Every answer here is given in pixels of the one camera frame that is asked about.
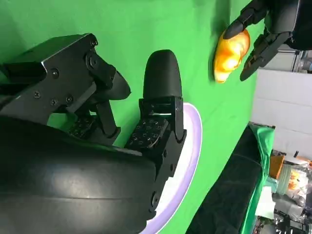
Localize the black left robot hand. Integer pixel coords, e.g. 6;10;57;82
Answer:
223;0;301;81

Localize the white partition panel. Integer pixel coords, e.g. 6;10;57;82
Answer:
251;69;312;161

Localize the lilac plate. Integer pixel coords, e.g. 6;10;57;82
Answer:
143;102;203;234

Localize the green table cloth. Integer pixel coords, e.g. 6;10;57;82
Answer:
0;0;276;234

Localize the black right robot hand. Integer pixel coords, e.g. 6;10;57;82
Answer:
0;33;188;234

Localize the orange and white bread roll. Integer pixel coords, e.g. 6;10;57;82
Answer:
214;28;251;84

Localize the orange box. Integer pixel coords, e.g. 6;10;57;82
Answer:
269;155;285;180

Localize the black backdrop cloth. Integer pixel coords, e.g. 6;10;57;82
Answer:
185;126;266;234

